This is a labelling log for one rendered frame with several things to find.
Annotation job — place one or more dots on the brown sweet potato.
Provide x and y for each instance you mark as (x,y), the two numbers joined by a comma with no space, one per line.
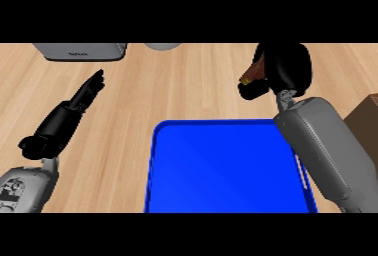
(254,71)

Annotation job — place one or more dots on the blue plastic tray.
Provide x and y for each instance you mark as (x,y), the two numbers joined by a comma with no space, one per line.
(226,170)

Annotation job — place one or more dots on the pale grey round object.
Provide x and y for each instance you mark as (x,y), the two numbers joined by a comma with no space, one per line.
(162,46)

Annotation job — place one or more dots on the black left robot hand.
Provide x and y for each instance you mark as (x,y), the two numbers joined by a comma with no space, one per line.
(57,126)

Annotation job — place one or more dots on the brown cardboard box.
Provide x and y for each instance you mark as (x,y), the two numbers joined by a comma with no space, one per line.
(364,125)

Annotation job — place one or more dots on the grey appliance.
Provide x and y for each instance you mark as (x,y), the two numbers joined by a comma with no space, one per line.
(82,51)

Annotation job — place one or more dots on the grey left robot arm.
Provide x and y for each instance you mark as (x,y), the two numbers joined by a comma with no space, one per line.
(26,191)

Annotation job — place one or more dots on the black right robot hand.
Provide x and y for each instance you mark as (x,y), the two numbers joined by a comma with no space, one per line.
(289,68)

